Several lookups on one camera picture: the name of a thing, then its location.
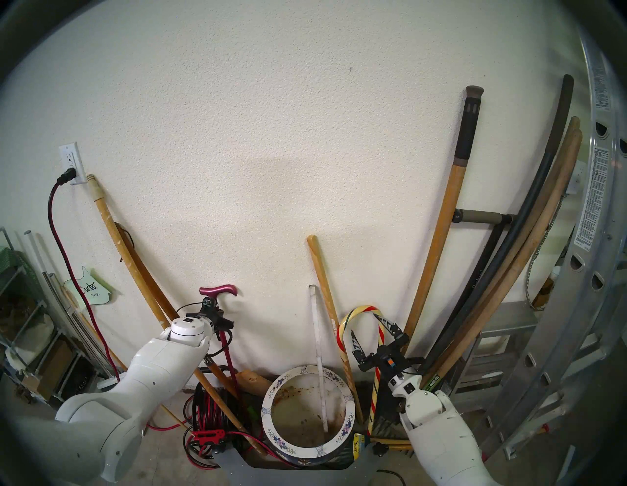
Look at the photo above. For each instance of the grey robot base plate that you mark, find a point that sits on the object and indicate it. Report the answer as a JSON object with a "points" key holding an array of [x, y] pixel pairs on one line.
{"points": [[294, 475]]}

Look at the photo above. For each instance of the grey metal rail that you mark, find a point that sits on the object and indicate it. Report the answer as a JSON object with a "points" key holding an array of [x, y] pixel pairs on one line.
{"points": [[63, 303]]}

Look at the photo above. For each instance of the green checked cloth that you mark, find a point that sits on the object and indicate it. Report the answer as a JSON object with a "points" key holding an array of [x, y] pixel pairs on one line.
{"points": [[12, 259]]}

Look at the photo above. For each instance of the white wall outlet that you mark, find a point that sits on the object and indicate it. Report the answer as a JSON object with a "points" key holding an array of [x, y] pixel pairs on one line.
{"points": [[72, 157]]}

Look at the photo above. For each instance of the black printed box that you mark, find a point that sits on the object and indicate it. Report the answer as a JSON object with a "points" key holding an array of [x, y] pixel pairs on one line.
{"points": [[78, 379]]}

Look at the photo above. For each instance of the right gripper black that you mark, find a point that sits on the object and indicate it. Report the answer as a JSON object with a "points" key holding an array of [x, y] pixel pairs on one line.
{"points": [[392, 362]]}

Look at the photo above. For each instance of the striped candy cane stick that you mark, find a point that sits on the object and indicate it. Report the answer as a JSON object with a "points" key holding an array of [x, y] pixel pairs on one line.
{"points": [[342, 343]]}

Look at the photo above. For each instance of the dark brown wooden stick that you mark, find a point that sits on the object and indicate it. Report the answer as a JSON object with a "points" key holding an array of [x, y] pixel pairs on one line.
{"points": [[120, 230]]}

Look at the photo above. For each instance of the light wooden stick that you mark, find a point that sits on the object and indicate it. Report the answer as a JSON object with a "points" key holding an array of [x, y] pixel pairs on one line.
{"points": [[326, 294]]}

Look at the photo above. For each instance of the brown cardboard box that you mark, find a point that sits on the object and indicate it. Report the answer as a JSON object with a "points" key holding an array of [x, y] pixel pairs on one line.
{"points": [[54, 365]]}

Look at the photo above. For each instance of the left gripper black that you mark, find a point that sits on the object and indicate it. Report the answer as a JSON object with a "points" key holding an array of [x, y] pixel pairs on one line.
{"points": [[208, 308]]}

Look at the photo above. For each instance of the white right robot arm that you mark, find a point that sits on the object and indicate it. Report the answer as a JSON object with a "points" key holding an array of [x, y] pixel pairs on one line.
{"points": [[436, 431]]}

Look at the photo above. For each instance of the pink metal walking cane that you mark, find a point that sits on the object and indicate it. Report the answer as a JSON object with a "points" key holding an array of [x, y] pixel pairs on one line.
{"points": [[218, 290]]}

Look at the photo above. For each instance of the white floral ceramic pot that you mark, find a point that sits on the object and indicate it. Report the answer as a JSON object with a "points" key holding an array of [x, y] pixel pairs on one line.
{"points": [[306, 449]]}

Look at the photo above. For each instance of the white stick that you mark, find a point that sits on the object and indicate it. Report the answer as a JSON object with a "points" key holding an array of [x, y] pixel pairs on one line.
{"points": [[317, 343]]}

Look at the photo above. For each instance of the wooden board with hole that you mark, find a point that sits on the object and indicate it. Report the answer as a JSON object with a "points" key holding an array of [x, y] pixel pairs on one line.
{"points": [[254, 382]]}

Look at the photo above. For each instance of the aluminium extension ladder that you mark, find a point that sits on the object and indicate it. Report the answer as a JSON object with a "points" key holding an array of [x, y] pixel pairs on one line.
{"points": [[595, 196]]}

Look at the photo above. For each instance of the grey step ladder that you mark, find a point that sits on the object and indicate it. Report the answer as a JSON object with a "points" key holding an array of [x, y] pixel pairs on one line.
{"points": [[509, 318]]}

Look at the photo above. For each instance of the green handwritten sign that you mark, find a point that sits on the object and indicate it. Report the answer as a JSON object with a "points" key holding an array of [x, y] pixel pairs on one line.
{"points": [[90, 289]]}

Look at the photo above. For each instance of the curved wooden pole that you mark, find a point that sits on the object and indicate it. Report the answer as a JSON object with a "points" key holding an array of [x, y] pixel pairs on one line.
{"points": [[563, 147], [575, 147]]}

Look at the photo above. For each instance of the black rake head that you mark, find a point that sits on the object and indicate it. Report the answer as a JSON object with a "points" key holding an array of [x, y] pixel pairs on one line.
{"points": [[387, 411]]}

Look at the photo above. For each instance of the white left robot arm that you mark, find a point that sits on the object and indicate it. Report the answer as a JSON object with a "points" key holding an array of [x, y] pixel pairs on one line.
{"points": [[147, 372]]}

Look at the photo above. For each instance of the white plastic pipe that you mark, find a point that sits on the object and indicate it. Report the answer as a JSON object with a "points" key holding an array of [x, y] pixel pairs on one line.
{"points": [[34, 250]]}

